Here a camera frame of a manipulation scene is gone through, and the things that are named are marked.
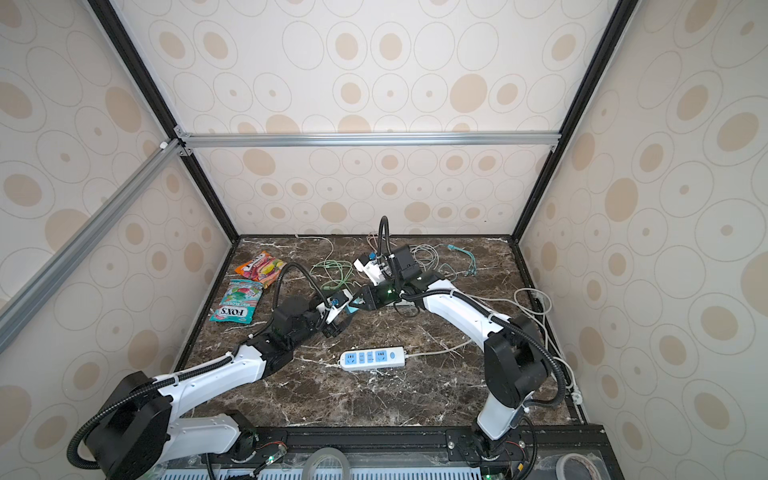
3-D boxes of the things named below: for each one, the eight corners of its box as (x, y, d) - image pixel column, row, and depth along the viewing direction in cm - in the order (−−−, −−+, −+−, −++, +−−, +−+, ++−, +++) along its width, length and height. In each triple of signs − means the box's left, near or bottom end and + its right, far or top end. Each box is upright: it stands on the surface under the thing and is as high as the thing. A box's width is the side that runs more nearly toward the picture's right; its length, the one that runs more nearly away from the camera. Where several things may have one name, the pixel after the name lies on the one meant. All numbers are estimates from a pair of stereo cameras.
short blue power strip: (340, 371, 88) (339, 368, 85) (340, 355, 91) (339, 351, 88) (405, 366, 89) (405, 362, 86) (403, 350, 92) (403, 346, 90)
